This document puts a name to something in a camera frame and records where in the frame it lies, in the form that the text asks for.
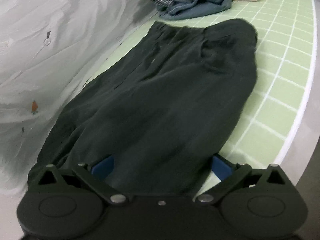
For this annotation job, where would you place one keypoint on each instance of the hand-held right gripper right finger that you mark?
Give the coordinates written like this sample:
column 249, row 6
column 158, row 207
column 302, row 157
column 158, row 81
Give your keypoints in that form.
column 222, row 167

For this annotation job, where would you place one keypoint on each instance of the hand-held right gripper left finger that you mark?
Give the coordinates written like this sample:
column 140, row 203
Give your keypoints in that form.
column 103, row 166

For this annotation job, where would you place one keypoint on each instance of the black pants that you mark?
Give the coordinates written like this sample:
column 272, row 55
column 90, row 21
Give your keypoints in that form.
column 155, row 100

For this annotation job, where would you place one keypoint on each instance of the green grid mat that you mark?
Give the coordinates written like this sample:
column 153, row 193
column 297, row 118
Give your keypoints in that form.
column 275, row 67

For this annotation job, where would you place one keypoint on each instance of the carrot print grey sheet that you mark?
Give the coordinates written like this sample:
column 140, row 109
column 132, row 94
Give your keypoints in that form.
column 62, row 42

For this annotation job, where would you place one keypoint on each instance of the blue denim garment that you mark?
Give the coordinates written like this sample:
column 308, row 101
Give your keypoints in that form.
column 197, row 8

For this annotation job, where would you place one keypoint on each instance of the checked garment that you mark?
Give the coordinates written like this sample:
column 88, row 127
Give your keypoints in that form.
column 162, row 0

